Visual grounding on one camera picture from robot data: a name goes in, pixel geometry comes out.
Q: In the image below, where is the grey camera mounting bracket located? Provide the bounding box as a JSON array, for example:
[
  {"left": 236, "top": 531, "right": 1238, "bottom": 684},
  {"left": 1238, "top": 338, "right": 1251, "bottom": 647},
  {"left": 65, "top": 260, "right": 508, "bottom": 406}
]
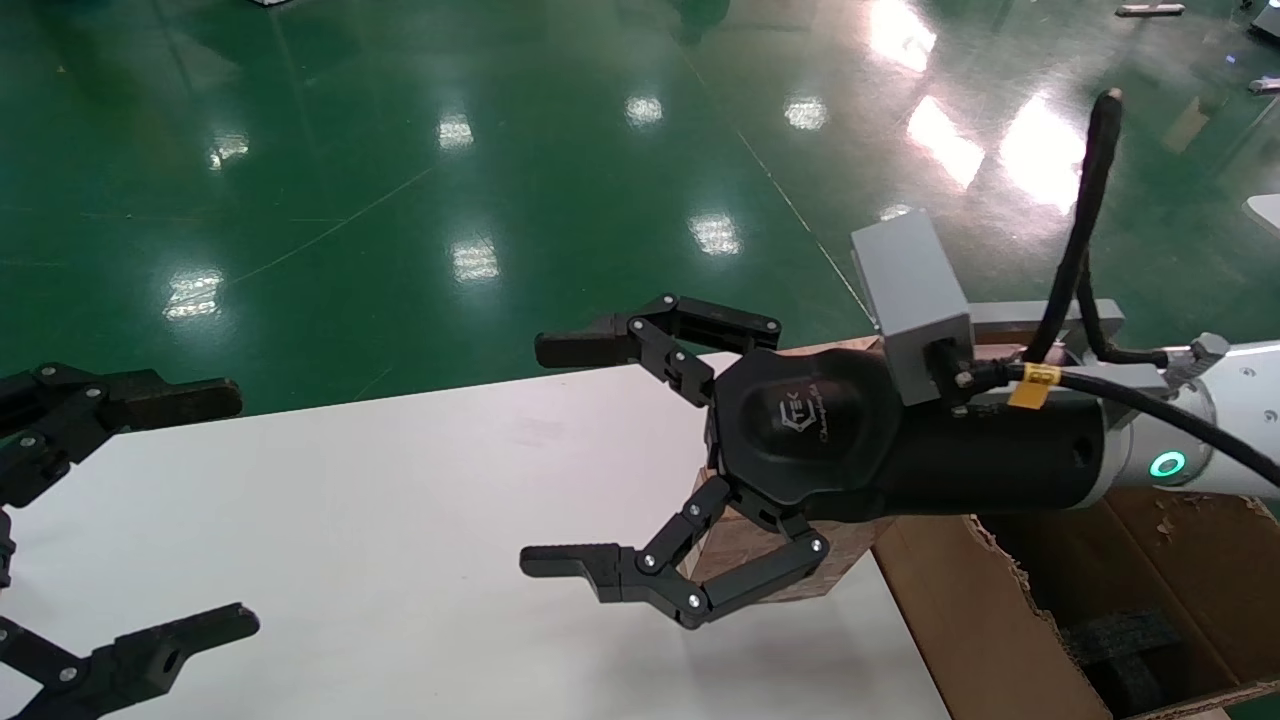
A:
[{"left": 965, "top": 298, "right": 1127, "bottom": 363}]

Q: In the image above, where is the black foam block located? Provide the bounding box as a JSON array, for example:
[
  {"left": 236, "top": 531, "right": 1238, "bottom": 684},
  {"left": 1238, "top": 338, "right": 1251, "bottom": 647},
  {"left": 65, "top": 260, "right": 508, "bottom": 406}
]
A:
[{"left": 1060, "top": 606, "right": 1193, "bottom": 717}]

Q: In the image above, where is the wooden block with hole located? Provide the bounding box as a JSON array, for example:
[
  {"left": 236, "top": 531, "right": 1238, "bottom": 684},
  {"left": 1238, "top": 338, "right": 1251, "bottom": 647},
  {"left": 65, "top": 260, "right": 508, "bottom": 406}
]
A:
[{"left": 688, "top": 462, "right": 896, "bottom": 607}]

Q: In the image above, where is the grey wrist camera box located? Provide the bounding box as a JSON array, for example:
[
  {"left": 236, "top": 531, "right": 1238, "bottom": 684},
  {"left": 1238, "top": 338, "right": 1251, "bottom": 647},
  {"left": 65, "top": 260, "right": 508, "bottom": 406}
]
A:
[{"left": 850, "top": 208, "right": 977, "bottom": 408}]

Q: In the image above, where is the brown wooden platform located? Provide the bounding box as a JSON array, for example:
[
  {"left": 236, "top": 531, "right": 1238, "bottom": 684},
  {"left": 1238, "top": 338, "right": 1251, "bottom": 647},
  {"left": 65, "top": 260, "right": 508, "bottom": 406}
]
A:
[{"left": 778, "top": 338, "right": 886, "bottom": 359}]

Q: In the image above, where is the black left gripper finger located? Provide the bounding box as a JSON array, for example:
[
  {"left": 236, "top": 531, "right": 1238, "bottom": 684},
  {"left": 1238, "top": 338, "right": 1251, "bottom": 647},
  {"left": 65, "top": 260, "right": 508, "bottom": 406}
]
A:
[
  {"left": 0, "top": 603, "right": 261, "bottom": 720},
  {"left": 0, "top": 362, "right": 244, "bottom": 507}
]

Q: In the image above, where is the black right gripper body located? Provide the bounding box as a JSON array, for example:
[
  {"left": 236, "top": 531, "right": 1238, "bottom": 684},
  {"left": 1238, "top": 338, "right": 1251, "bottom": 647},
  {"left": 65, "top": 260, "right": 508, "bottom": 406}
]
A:
[{"left": 705, "top": 345, "right": 1111, "bottom": 524}]

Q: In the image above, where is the black cable with yellow tag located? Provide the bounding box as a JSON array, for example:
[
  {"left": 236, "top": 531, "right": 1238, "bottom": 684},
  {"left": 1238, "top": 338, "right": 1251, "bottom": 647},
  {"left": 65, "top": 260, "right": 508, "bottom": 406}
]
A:
[{"left": 955, "top": 362, "right": 1280, "bottom": 493}]

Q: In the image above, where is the thick black sleeved cable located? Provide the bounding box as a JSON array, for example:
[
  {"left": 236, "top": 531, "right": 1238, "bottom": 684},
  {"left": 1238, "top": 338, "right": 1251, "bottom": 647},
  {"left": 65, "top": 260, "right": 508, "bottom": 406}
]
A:
[{"left": 1020, "top": 88, "right": 1171, "bottom": 367}]

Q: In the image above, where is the big open cardboard box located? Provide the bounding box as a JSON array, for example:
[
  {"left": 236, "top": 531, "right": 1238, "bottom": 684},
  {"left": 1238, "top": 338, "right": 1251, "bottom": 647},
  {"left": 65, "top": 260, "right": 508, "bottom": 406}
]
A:
[{"left": 872, "top": 488, "right": 1280, "bottom": 720}]

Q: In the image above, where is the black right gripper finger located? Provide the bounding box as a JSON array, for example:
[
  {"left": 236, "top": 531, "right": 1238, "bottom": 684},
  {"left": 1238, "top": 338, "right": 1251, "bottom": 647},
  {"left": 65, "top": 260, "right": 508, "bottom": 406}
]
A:
[
  {"left": 535, "top": 293, "right": 783, "bottom": 407},
  {"left": 520, "top": 475, "right": 831, "bottom": 631}
]

